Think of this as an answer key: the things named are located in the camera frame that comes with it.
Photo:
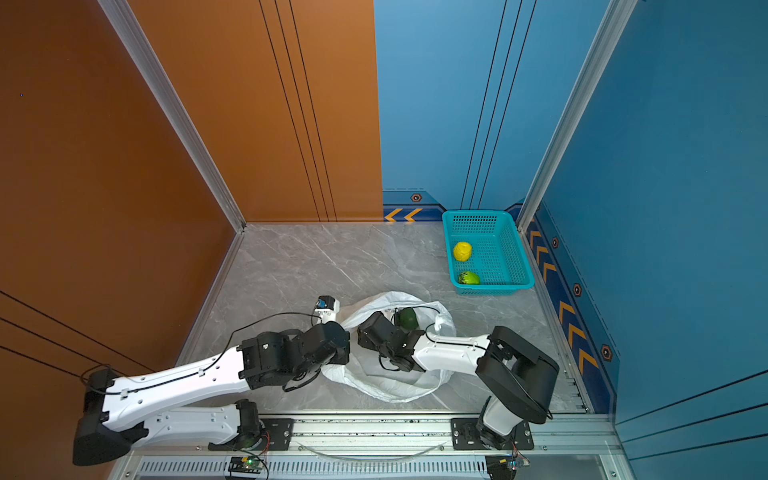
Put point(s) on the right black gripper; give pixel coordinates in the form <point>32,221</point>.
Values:
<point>362,338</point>

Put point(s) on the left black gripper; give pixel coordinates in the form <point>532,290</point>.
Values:
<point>345,352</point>

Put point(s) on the white plastic bag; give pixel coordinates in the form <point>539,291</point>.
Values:
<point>376,377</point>

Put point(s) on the green lime fruit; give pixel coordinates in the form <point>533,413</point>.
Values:
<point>469,278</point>

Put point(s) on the yellow lemon fruit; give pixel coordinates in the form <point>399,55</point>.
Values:
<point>462,251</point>

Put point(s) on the teal plastic basket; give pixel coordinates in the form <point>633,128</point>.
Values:
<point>498,256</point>

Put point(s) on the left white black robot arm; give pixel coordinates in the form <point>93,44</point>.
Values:
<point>122,412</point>

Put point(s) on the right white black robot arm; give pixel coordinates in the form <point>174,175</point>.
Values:
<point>520,377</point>

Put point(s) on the green avocado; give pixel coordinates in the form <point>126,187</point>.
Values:
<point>406,319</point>

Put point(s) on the left green circuit board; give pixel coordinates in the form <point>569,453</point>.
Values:
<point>247,467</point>

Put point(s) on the green circuit board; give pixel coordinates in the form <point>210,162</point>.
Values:
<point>247,467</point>
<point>505,467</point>

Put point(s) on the right green circuit board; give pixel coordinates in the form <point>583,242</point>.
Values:
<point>505,467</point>

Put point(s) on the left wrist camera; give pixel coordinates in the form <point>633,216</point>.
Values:
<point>326,309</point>

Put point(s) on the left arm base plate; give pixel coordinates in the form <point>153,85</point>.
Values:
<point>275,434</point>

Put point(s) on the aluminium front rail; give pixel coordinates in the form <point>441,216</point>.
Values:
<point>397,445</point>

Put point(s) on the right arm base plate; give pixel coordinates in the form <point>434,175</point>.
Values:
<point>467,434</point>

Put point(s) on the left aluminium corner post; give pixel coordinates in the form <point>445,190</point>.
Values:
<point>126,25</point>

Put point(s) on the aluminium corner post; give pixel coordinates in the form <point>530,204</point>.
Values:
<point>126,25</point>
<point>610,30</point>

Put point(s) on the right aluminium corner post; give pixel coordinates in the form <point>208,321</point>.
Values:
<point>610,30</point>

